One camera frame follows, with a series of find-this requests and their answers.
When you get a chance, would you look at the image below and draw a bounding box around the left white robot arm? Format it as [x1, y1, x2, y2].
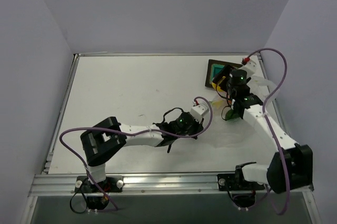
[80, 111, 204, 192]

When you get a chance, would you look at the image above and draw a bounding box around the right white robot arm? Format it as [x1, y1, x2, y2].
[212, 65, 313, 194]

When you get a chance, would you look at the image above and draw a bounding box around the purple cable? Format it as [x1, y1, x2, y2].
[59, 96, 213, 212]
[243, 48, 292, 216]

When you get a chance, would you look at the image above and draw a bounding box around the aluminium front rail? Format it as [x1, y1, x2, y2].
[28, 170, 314, 196]

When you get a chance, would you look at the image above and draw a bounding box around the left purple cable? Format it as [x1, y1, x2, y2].
[59, 96, 213, 212]

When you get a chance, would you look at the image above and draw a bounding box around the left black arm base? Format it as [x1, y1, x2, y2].
[70, 176, 124, 214]

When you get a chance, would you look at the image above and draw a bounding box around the yellow fake pear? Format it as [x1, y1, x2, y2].
[212, 75, 227, 92]

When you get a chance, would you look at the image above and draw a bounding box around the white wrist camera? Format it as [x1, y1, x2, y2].
[240, 57, 257, 78]
[190, 104, 209, 119]

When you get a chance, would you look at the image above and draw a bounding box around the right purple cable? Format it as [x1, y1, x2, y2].
[243, 48, 292, 216]

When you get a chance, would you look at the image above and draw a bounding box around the square black teal plate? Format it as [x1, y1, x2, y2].
[205, 59, 242, 88]

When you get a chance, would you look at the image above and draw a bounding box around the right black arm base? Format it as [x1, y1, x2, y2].
[217, 173, 265, 211]

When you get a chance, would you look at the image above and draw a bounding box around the clear plastic bag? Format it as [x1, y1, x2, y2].
[207, 75, 274, 150]

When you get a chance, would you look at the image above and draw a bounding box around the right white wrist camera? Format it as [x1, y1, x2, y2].
[240, 57, 257, 78]

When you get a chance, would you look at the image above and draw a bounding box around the green fake lime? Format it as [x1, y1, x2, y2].
[224, 109, 240, 121]

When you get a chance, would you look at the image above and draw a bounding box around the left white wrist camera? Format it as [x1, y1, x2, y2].
[190, 104, 209, 119]

